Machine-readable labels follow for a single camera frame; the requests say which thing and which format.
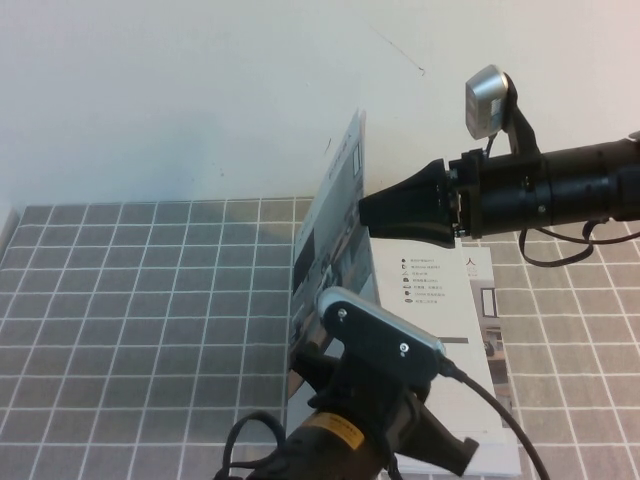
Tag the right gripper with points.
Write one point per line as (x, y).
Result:
(500, 195)

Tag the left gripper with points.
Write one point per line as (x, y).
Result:
(410, 430)

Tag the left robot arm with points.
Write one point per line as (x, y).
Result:
(325, 455)

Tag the grey white checked tablecloth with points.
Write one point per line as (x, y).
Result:
(125, 300)

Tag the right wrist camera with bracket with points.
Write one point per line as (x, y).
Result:
(482, 100)

